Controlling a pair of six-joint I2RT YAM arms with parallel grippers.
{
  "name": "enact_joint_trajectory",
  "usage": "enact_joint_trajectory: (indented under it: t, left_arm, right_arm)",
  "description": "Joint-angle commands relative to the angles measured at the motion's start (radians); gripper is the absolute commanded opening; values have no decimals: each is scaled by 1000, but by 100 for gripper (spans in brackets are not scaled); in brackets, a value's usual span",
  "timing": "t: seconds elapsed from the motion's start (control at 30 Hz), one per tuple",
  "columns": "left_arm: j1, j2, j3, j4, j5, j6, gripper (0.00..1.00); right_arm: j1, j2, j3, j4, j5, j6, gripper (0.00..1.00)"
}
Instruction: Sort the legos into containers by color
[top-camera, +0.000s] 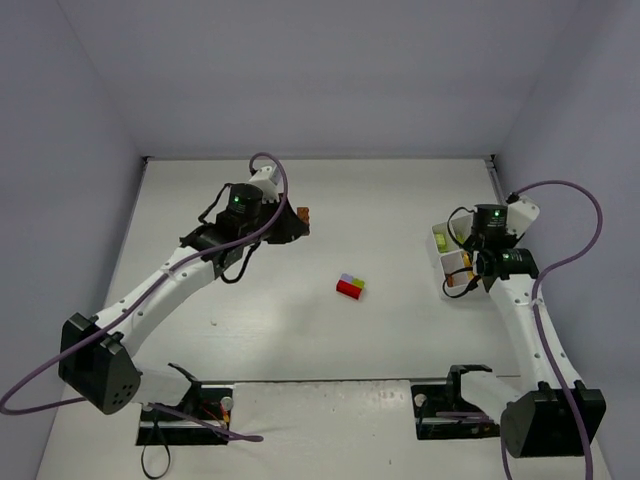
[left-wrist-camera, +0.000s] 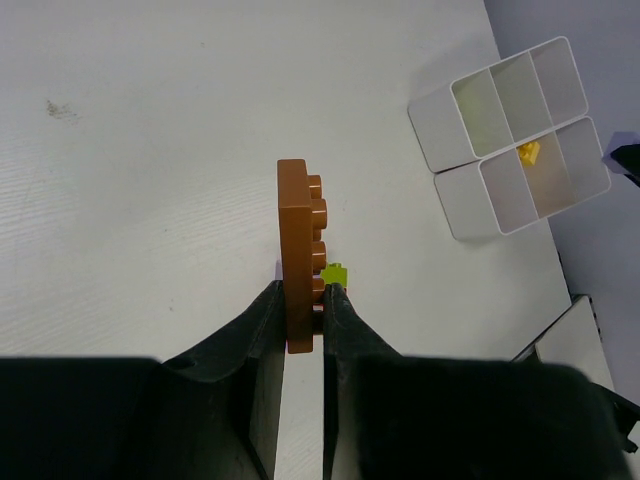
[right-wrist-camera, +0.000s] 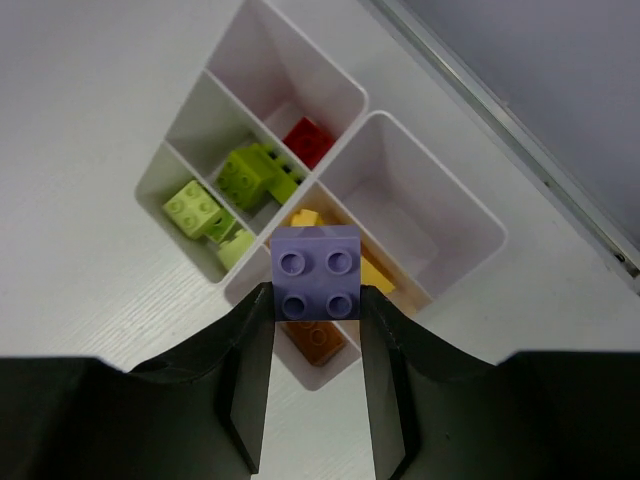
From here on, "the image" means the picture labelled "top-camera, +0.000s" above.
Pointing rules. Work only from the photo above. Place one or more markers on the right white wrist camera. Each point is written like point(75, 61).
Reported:
point(521, 214)

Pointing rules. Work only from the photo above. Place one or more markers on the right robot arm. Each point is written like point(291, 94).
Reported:
point(553, 414)

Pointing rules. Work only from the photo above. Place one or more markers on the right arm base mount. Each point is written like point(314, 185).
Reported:
point(440, 412)

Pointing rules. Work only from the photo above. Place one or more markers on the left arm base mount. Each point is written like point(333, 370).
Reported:
point(194, 421)

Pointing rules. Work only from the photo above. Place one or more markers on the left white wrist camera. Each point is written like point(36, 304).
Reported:
point(267, 179)

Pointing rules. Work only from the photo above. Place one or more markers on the brown plate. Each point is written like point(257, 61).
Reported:
point(303, 214)

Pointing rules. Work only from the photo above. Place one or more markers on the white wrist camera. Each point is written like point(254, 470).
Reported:
point(521, 214)
point(267, 179)

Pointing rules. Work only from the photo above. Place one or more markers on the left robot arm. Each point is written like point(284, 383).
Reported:
point(100, 360)

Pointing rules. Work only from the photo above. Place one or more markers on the red long lego brick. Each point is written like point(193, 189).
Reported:
point(349, 290)

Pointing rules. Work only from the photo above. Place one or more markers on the light green lego brick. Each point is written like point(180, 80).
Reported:
point(440, 242)

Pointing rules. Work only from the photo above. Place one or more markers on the white divided container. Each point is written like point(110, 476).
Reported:
point(456, 230)

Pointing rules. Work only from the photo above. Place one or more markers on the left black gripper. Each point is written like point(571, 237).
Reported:
point(282, 226)

